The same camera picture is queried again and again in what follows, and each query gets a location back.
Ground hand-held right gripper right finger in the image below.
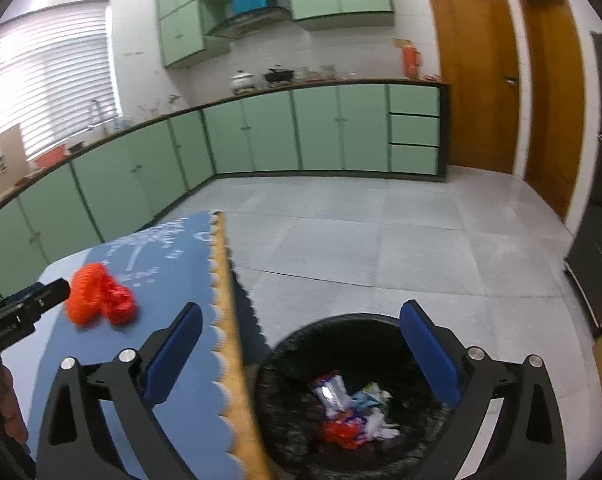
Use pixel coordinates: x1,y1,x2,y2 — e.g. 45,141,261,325
400,300,568,480

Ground white window blind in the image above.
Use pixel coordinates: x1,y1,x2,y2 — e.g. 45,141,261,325
0,2,122,162

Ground range hood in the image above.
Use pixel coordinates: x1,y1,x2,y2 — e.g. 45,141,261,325
204,6,292,41

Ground shiny red plastic bag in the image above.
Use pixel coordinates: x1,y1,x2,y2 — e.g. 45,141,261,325
101,280,138,329

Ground green base cabinets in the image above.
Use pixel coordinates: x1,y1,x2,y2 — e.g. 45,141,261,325
0,81,452,302

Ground black pot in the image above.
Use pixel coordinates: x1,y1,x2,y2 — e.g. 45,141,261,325
263,65,296,86

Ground orange thermos jug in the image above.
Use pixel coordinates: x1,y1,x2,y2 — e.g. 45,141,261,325
400,41,425,81

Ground black trash bin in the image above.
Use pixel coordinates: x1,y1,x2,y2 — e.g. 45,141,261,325
253,312,482,480

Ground black glass appliance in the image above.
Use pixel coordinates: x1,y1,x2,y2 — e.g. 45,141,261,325
564,32,602,334

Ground red basin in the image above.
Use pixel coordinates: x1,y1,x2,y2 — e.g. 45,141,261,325
33,145,68,169

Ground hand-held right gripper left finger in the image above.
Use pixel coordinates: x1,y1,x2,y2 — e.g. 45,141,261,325
35,301,204,480

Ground glass jars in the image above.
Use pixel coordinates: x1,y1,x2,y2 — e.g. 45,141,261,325
300,64,338,84

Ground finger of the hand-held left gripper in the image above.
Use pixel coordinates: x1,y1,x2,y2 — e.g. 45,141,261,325
17,280,72,319

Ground round orange foam net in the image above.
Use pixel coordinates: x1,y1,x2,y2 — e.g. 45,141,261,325
63,262,114,329

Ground white pot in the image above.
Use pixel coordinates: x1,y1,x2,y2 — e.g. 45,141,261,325
230,69,256,94

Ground red-edged snack packet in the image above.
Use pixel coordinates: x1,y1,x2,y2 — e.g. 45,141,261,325
310,370,354,419

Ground wooden door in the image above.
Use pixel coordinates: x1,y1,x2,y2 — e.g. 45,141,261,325
423,0,522,176
516,0,587,222

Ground blue printed tablecloth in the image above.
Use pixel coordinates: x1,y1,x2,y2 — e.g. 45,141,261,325
0,211,274,480

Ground cardboard box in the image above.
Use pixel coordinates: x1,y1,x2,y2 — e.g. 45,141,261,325
0,125,32,197

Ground person's left hand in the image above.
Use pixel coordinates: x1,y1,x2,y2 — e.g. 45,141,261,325
0,362,30,445

